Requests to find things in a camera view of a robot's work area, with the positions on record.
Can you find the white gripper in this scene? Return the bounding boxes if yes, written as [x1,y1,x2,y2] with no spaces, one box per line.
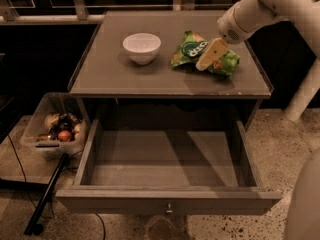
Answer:
[196,5,253,71]

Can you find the green rice chip bag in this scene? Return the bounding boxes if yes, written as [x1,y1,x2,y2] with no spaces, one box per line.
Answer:
[170,31,240,77]

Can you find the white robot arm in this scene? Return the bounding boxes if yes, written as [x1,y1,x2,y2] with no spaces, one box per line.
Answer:
[196,0,320,240]

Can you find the grey drawer cabinet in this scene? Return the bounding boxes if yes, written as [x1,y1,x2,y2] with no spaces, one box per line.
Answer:
[67,10,275,132]

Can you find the open grey top drawer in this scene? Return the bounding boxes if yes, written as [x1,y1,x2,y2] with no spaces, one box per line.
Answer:
[56,121,281,215]

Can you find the metal drawer knob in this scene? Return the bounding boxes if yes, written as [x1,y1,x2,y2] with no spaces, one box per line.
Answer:
[165,203,174,215]

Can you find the white ceramic bowl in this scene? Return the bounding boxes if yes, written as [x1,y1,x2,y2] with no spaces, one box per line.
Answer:
[122,33,161,65]

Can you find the clear plastic storage bin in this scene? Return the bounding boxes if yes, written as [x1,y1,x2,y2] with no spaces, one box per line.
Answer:
[21,93,88,159]

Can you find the red apple in bin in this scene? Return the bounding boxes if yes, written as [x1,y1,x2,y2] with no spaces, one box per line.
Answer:
[58,130,72,142]

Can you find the black pole on floor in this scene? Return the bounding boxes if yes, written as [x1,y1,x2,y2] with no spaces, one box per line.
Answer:
[24,153,68,235]

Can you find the white diagonal support post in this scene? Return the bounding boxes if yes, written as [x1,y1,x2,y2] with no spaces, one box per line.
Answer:
[284,59,320,122]

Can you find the metal window railing frame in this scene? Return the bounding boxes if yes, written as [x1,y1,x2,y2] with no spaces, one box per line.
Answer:
[0,0,258,27]

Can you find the black floor cable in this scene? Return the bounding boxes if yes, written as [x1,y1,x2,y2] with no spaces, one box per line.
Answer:
[6,133,38,209]

